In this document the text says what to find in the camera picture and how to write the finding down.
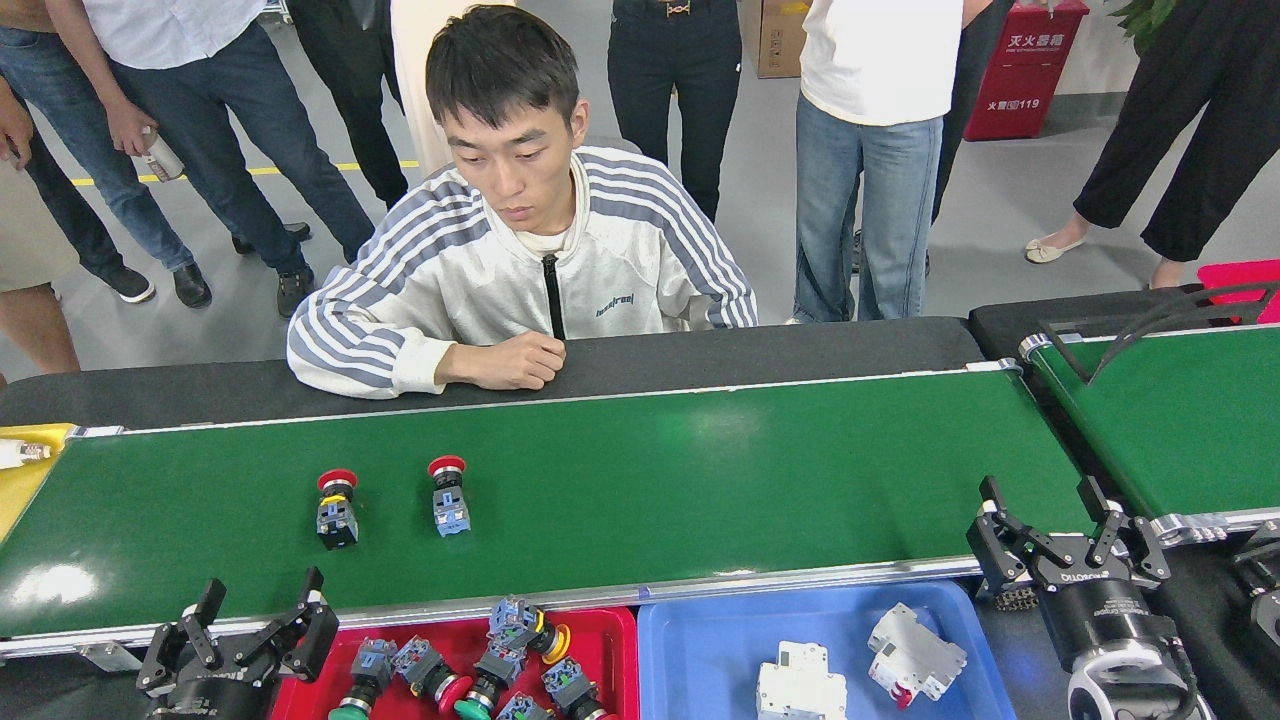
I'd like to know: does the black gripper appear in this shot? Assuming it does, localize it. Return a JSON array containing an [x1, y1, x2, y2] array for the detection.
[[965, 475, 1183, 673], [135, 567, 341, 720]]

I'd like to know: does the white circuit breaker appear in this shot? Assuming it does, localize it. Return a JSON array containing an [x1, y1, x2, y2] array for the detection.
[[755, 640, 849, 720], [866, 602, 969, 712]]

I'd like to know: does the yellow button switch part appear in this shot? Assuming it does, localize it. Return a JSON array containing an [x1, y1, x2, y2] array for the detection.
[[487, 595, 573, 665]]

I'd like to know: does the short green conveyor belt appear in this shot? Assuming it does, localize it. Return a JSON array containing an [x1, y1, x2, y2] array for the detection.
[[1018, 322, 1280, 546]]

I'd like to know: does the black conveyor motor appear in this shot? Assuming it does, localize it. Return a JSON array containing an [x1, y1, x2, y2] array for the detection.
[[1232, 520, 1280, 646]]

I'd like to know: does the yellow plastic tray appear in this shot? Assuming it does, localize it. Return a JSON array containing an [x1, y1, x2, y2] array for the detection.
[[0, 423, 76, 546]]

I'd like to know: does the red plastic tray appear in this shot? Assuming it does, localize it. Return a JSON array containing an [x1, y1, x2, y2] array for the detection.
[[270, 605, 641, 720]]

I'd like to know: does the long green conveyor belt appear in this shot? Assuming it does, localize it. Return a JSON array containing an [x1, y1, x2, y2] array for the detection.
[[0, 358, 1101, 673]]

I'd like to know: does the blue plastic tray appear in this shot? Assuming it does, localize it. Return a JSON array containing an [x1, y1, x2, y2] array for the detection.
[[636, 580, 1018, 720]]

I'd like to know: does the seated person's right hand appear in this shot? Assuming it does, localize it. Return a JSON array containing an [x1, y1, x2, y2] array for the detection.
[[433, 330, 568, 392]]

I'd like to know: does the standing person's right hand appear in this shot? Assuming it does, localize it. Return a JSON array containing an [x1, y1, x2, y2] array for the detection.
[[105, 98, 159, 156]]

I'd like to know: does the magenta plastic bin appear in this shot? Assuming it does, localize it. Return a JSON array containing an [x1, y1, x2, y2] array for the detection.
[[1197, 260, 1280, 326]]

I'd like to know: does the red fire extinguisher box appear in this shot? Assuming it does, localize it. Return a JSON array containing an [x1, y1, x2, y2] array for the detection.
[[962, 0, 1091, 143]]

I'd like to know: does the seated person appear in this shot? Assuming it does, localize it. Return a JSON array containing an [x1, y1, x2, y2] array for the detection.
[[286, 5, 759, 401]]

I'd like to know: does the potted plant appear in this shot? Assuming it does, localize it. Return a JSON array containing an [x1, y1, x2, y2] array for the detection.
[[1105, 0, 1161, 51]]

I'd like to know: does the brown cardboard box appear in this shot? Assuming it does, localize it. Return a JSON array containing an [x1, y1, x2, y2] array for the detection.
[[755, 0, 811, 79]]

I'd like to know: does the black guide frame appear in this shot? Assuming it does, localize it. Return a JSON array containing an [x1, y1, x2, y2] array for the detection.
[[1037, 283, 1280, 386]]

